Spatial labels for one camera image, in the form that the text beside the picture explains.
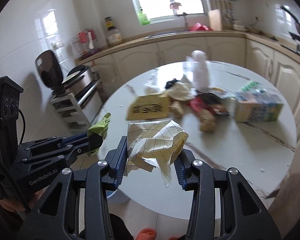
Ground white plastic bottle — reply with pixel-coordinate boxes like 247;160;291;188
186;50;210;93

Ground wire dish rack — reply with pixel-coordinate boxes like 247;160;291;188
71;29;101;60

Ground green dish soap bottle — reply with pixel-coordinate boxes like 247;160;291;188
138;8;151;25

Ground orange slipper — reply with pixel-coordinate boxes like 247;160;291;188
135;228;157;240

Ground round marble table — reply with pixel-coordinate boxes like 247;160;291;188
95;60;298;220

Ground green wrapper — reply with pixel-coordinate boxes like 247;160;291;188
87;112;111;141

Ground hanging utensil rack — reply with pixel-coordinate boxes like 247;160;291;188
209;0;239;27

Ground green tissue box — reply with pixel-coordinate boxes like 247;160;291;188
233;81;284;122

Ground white steamed bun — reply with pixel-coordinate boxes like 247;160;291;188
167;82;194;102

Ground white rolling storage cart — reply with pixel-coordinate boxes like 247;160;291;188
50;79;103;134

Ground steel rice cooker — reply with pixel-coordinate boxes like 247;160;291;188
62;65;95;97

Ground grid paper wrapper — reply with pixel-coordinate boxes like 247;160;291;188
125;120;189;186

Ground black camera box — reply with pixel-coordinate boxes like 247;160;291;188
0;76;24;199

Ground glass jar yellow label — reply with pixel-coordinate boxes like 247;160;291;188
104;17;123;47

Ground cream kitchen cabinets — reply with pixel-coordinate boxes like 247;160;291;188
76;31;300;141

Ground person left hand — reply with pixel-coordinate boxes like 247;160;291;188
0;189;45;212

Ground red black snack packet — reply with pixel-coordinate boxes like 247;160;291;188
187;93;229;115

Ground brown bread piece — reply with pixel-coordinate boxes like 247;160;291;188
198;109;217;133

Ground red plastic bag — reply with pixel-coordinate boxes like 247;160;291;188
190;23;213;31

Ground brown stool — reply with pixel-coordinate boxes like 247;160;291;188
268;173;300;238

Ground yellow paper envelope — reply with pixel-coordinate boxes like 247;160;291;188
126;93;170;121

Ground wooden cutting board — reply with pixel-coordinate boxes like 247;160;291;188
208;9;223;31

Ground sink faucet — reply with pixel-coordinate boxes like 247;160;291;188
177;12;190;31

